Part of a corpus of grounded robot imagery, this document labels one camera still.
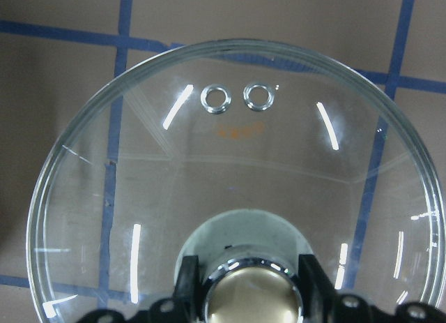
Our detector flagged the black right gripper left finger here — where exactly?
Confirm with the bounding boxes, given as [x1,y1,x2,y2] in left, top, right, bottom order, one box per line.
[174,255,207,322]

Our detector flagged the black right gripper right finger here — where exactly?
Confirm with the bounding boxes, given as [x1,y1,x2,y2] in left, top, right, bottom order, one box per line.
[298,254,337,322]

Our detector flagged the glass pot lid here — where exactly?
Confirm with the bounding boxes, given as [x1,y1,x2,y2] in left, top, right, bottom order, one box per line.
[26,40,445,322]

